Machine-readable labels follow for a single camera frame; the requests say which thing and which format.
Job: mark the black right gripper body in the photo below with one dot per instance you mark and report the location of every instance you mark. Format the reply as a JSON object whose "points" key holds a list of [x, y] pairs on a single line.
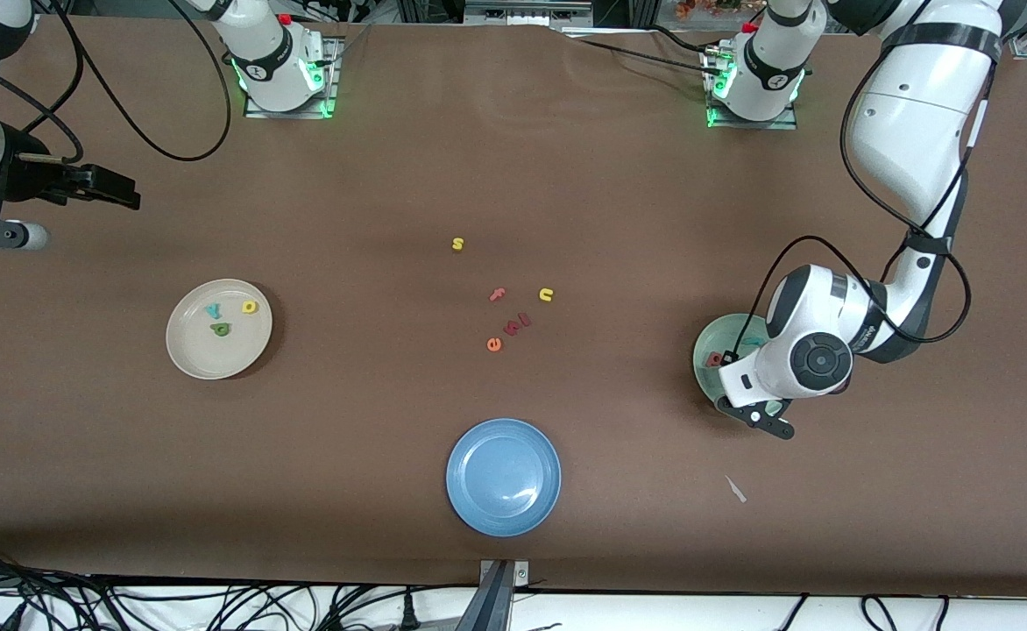
{"points": [[24, 178]]}

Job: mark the pink foam letter p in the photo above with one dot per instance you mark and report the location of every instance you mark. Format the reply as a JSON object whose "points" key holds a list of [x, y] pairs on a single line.
{"points": [[713, 360]]}

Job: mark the green foam letter d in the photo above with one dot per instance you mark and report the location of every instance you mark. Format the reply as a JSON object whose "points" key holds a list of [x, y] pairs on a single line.
{"points": [[220, 330]]}

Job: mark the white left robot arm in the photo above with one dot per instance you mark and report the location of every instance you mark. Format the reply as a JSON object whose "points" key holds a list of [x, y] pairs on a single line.
{"points": [[917, 114]]}

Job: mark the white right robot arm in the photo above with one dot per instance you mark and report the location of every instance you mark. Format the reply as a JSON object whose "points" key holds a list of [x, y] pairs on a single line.
{"points": [[268, 61]]}

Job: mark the green round plate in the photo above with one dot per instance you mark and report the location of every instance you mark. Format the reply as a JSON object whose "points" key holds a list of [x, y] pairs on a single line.
{"points": [[704, 379]]}

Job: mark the small white paper scrap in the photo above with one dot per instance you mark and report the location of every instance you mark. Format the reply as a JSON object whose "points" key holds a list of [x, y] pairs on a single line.
{"points": [[735, 489]]}

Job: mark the beige round plate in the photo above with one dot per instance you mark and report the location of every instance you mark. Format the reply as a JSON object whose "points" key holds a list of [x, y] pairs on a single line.
{"points": [[207, 355]]}

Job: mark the blue round plate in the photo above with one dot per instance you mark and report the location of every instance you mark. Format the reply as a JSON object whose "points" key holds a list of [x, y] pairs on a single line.
{"points": [[503, 478]]}

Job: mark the table cover sheet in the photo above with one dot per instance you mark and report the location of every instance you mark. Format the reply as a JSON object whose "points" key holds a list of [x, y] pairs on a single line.
{"points": [[128, 482]]}

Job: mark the orange decoration cluster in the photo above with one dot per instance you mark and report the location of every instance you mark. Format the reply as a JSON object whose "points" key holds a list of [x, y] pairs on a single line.
{"points": [[706, 7]]}

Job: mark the grey power strip box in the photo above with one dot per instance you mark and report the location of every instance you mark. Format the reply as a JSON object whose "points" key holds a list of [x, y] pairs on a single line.
{"points": [[527, 12]]}

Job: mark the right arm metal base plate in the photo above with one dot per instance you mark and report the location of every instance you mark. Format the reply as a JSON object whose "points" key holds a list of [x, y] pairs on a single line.
{"points": [[331, 88]]}

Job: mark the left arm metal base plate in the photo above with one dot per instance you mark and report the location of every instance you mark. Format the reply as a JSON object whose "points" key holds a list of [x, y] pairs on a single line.
{"points": [[785, 124]]}

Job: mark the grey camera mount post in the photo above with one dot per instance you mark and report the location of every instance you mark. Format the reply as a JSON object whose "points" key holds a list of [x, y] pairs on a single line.
{"points": [[496, 596]]}

